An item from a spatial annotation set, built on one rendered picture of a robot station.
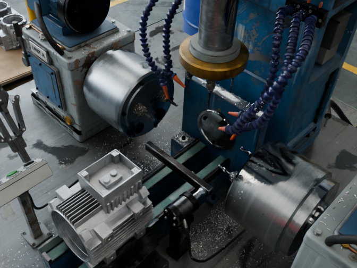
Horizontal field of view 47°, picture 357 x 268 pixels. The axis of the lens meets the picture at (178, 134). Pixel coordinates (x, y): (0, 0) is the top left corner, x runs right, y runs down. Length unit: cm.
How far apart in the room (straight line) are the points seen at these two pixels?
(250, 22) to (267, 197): 51
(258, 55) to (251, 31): 7
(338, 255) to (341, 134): 89
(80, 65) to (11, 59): 195
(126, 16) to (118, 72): 276
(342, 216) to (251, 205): 21
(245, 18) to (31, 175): 73
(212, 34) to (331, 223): 51
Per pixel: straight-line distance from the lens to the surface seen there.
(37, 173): 116
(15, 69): 320
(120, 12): 412
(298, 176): 104
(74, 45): 142
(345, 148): 171
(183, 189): 127
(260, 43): 124
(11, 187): 114
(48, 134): 165
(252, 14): 123
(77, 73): 140
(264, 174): 103
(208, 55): 103
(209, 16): 100
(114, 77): 130
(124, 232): 106
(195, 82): 129
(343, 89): 344
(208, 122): 132
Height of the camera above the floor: 191
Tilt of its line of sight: 44 degrees down
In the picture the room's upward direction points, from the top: 3 degrees clockwise
